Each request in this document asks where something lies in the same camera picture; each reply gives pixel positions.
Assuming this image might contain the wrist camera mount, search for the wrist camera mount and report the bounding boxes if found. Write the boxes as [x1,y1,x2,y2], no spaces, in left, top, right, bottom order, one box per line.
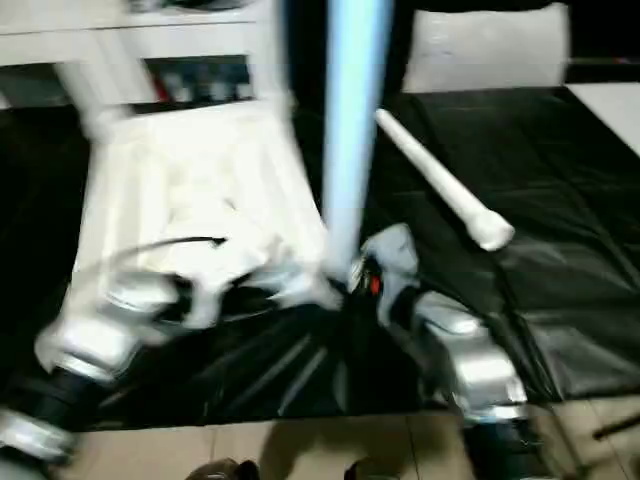
[187,252,281,330]
[359,222,422,324]

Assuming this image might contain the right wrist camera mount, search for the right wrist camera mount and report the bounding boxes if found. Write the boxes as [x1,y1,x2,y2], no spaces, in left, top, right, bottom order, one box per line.
[359,222,422,324]

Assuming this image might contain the dark left robot foot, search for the dark left robot foot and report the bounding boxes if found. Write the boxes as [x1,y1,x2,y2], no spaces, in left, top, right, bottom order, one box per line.
[192,457,260,480]

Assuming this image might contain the black rod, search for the black rod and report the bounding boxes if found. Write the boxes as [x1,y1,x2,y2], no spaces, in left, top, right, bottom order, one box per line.
[592,416,640,441]

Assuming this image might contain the flat white board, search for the flat white board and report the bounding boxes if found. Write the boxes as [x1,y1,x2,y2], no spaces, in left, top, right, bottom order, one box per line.
[567,81,640,149]

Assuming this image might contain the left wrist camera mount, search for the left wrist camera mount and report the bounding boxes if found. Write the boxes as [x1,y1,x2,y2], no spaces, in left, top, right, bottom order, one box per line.
[187,252,281,330]

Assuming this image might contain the white panel with screw holes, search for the white panel with screw holes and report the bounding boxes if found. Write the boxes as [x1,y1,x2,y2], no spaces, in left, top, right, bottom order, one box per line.
[402,2,572,95]

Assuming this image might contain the white plastic table leg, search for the white plastic table leg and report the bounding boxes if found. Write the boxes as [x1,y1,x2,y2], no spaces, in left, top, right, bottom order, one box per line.
[319,0,397,284]
[49,0,154,139]
[252,0,304,156]
[374,108,516,252]

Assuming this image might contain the white glass-door cabinet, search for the white glass-door cabinet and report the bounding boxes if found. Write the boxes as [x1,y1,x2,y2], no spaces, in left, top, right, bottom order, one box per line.
[0,0,264,114]

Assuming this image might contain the white plastic table top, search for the white plastic table top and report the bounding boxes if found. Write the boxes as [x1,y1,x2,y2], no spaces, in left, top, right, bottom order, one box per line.
[34,97,347,362]

